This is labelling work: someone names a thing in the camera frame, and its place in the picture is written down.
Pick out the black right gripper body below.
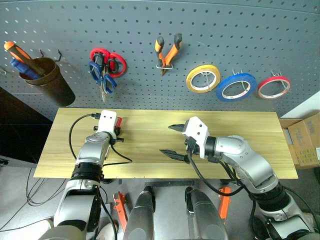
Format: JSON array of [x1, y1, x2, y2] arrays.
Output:
[[184, 134, 201, 165]]

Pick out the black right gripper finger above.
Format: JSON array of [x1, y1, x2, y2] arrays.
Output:
[[159, 149, 190, 163], [168, 123, 186, 132]]

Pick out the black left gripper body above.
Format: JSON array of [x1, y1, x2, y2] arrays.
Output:
[[113, 126, 125, 144]]

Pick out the blue tape roll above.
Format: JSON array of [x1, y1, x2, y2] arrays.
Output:
[[215, 72, 258, 103]]

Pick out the orange and black pliers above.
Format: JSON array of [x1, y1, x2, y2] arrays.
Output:
[[154, 33, 183, 77]]

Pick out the grey pegboard panel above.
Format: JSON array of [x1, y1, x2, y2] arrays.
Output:
[[0, 0, 320, 118]]

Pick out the black metal bar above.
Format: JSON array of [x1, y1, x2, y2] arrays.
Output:
[[144, 180, 195, 188]]

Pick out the yellow tape roll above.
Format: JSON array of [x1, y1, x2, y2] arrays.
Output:
[[185, 64, 222, 94]]

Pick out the orange clamp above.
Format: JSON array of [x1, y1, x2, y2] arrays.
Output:
[[112, 191, 128, 232], [218, 186, 232, 225]]

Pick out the dark grey rounded housing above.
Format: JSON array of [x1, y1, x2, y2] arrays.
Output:
[[123, 191, 156, 240], [184, 187, 228, 240]]

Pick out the brown metal cup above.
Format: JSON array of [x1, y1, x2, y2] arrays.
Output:
[[19, 57, 76, 107]]

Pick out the red tape roll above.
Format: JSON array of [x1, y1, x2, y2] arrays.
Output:
[[257, 76, 292, 100]]

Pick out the flat brown cardboard box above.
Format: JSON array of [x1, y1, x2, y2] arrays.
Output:
[[278, 118, 301, 166]]

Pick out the black cabinet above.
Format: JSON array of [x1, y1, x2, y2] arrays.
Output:
[[0, 86, 55, 165]]

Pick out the large printed cardboard box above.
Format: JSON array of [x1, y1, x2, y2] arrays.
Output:
[[287, 112, 320, 170]]

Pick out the blue marker pens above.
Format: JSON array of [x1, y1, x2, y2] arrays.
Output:
[[9, 58, 41, 80]]

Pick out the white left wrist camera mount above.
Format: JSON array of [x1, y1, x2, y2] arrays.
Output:
[[96, 109, 118, 140]]

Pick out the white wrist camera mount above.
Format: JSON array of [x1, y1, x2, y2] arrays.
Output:
[[96, 109, 118, 140], [183, 116, 210, 160]]

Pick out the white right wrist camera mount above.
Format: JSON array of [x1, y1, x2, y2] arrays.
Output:
[[183, 116, 210, 160]]

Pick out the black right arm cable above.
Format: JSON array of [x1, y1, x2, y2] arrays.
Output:
[[187, 149, 251, 197]]

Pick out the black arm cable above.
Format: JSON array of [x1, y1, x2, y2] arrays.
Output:
[[68, 113, 133, 167], [187, 149, 251, 197]]

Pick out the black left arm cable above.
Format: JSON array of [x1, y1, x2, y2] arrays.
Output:
[[68, 113, 133, 167]]

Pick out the blue handled scissors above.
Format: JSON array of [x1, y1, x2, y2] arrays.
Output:
[[88, 61, 118, 104]]

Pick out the red handled scissors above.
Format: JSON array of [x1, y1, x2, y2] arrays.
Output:
[[89, 47, 128, 78]]

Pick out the black floor cables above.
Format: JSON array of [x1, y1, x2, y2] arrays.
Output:
[[24, 167, 66, 207]]

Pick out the orange handled screwdriver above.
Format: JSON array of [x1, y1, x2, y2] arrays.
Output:
[[3, 41, 46, 77]]

